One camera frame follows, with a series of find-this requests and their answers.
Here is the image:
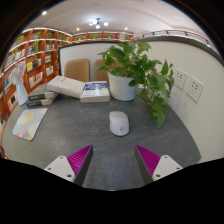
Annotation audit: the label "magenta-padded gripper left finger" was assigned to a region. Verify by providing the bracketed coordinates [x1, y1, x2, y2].
[43, 144, 94, 187]

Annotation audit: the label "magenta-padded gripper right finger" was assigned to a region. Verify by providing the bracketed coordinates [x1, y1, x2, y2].
[133, 144, 184, 186]

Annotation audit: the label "white computer mouse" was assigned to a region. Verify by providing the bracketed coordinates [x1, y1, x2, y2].
[108, 110, 130, 137]

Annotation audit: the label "pastel sun-print mouse pad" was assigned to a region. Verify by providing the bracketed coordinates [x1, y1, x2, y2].
[11, 107, 49, 142]

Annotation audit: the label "thick white book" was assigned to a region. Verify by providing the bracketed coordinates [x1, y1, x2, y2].
[46, 75, 86, 99]

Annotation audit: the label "blue-and-white cover book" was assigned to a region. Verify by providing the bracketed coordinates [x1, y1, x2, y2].
[79, 81, 111, 104]

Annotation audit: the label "green plant in white pot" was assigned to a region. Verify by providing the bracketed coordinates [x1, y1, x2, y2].
[93, 40, 176, 131]

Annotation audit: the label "tan upholstered chair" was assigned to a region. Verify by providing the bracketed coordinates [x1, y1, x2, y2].
[93, 58, 110, 84]
[63, 58, 91, 83]

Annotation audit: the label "orange wooden bookshelf unit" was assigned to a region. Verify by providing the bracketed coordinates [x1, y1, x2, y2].
[0, 27, 135, 159]

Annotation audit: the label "ceiling chandelier light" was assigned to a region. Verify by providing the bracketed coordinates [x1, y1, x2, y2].
[87, 17, 110, 30]

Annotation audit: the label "recessed ceiling spotlights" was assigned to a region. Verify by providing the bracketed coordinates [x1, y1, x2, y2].
[41, 10, 129, 32]

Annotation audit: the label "white wall socket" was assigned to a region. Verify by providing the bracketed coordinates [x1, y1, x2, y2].
[185, 76, 204, 103]
[173, 68, 188, 90]

